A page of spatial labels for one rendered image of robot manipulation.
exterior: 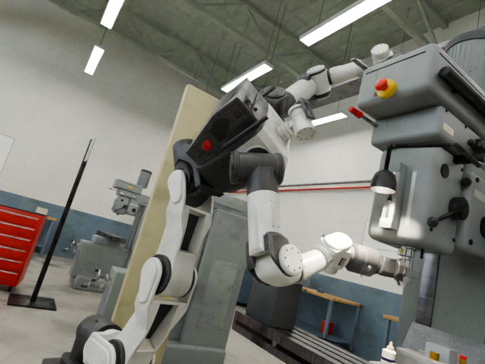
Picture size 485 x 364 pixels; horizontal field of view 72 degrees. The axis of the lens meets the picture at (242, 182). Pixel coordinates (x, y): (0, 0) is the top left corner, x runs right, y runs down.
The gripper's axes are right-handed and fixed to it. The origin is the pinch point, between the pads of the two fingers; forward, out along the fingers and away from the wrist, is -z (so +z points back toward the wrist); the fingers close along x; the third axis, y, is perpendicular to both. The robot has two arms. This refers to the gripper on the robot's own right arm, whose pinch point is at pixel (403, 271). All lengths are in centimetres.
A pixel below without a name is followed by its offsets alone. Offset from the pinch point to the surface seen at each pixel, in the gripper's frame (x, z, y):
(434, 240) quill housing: -10.5, -0.9, -10.3
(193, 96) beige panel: 145, 98, -98
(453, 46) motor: 10, -12, -93
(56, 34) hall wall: 737, 554, -405
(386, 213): -5.4, 11.9, -15.2
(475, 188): -5.4, -16.5, -31.5
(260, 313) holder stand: 46, 30, 29
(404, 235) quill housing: -7.5, 6.3, -9.7
